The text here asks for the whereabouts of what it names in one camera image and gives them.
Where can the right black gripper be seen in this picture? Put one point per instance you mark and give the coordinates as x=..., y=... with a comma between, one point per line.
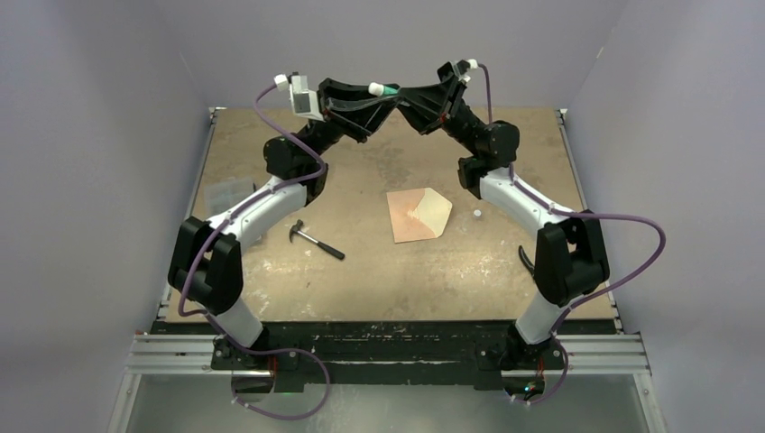
x=431, y=106

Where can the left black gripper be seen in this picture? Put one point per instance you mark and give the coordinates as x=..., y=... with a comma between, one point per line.
x=354, y=112

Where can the green white glue stick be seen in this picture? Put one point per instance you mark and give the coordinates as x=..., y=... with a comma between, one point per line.
x=380, y=90

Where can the brown envelope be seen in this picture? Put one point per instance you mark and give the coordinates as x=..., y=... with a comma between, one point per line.
x=418, y=214

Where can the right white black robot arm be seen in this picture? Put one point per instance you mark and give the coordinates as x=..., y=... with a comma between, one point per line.
x=570, y=258

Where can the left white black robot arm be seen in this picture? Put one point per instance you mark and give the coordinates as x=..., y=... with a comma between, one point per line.
x=207, y=262

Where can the small black hammer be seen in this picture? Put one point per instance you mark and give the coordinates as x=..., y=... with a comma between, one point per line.
x=296, y=230

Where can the clear plastic organizer box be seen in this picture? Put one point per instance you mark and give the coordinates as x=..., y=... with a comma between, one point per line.
x=221, y=196

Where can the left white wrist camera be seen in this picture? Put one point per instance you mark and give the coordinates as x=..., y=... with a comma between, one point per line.
x=304, y=101

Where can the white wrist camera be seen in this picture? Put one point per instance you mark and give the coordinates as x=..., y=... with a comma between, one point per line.
x=304, y=101
x=463, y=68

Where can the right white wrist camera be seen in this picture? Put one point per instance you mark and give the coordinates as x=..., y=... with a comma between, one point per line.
x=463, y=68

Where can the black handled pliers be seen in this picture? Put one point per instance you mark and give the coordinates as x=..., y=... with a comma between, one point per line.
x=526, y=261

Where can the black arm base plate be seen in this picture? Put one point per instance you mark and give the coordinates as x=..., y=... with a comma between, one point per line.
x=484, y=354

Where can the aluminium frame rail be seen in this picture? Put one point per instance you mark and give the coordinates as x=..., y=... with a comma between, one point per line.
x=189, y=355

